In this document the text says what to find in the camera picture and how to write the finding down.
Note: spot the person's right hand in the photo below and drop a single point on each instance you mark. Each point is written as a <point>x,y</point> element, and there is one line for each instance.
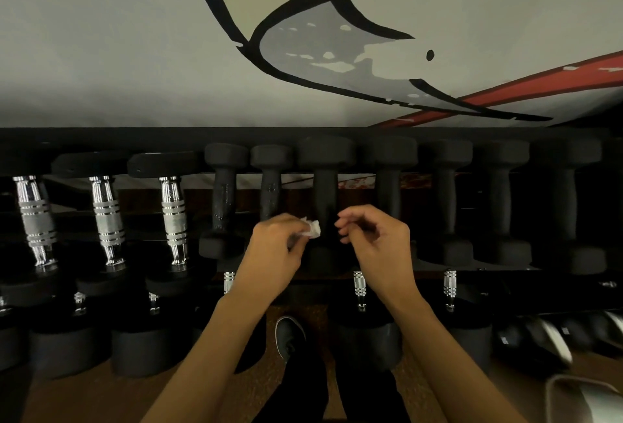
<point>387,257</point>

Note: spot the person's left hand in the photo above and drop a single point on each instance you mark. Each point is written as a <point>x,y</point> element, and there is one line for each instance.
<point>267,262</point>

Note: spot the person's left thumb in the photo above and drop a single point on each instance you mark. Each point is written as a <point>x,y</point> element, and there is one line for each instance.
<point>298,240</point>

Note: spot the person's right thumb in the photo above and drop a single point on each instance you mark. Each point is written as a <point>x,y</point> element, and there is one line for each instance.
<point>351,236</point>

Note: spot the white tissue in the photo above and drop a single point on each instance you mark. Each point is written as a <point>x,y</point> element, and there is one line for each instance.
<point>311,229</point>

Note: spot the person's right forearm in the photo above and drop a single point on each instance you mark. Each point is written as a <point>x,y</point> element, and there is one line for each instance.
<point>448,364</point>

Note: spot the person's left forearm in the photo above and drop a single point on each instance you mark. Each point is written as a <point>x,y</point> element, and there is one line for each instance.
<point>214,364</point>

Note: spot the row of matte black dumbbells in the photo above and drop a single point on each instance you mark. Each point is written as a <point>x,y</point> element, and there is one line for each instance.
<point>326,155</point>

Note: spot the black sneaker with white sole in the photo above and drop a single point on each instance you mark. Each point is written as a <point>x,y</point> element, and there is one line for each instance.
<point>290,337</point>

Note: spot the black trousers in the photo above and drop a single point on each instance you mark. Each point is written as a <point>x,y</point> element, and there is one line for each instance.
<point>311,388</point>

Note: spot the black metal weight rack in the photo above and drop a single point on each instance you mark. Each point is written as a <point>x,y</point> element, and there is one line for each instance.
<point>146,138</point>

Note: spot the row of large rubber dumbbells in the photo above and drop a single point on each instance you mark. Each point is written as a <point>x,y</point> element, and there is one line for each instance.
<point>141,349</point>

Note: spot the shiny black weight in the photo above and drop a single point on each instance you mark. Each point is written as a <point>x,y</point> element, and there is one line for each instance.
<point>533,340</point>
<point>596,332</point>

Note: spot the grey metal object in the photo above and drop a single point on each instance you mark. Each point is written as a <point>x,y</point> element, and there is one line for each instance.
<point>586,401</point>

